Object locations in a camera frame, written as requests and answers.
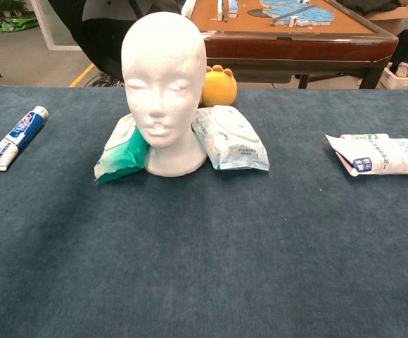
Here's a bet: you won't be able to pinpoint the black cable bundle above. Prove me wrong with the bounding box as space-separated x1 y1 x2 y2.
83 72 124 88

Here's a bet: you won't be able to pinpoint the light blue wipes pack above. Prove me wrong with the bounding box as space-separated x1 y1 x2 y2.
191 104 271 172

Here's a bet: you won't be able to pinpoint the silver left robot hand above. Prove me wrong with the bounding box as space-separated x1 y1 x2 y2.
82 0 138 23

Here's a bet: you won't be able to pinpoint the blue mahjong tile cluster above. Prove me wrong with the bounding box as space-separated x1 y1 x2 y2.
260 0 336 28

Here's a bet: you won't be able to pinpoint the white foam mannequin head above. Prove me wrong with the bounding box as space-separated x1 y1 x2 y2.
120 12 208 177

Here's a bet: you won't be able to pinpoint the green bag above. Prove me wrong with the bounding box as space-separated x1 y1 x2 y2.
0 17 39 35

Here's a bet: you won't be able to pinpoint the white green-labelled pack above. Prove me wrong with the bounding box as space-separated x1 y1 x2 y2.
340 133 390 141

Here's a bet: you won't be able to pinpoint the brown mahjong table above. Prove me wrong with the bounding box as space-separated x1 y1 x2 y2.
186 0 400 89

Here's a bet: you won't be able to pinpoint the cardboard box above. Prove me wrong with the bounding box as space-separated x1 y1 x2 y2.
364 6 408 36

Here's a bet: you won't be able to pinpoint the black garment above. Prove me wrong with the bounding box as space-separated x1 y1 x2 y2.
336 0 402 16

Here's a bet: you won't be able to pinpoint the glass partition frame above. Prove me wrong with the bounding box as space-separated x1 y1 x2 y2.
30 0 84 51

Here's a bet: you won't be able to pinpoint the blue white toothpaste tube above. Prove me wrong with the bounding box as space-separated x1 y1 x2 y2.
0 105 49 173

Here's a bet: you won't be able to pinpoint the black baseball cap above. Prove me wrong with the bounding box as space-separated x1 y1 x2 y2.
47 0 191 87

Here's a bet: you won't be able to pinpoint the yellow plush toy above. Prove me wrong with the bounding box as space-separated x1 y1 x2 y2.
200 64 238 108

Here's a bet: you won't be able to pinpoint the potted green plants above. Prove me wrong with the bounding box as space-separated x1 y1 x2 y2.
0 0 28 18

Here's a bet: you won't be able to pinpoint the blue table mat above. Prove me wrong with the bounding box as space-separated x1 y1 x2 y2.
0 85 408 338

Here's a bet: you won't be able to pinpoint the white blue-labelled tissue pack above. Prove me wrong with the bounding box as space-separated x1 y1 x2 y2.
324 134 408 177

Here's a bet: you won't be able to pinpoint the green wet wipes pack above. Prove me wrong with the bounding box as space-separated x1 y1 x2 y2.
94 113 152 185

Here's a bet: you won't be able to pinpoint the white plastic crate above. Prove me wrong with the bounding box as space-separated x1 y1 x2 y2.
379 65 408 91

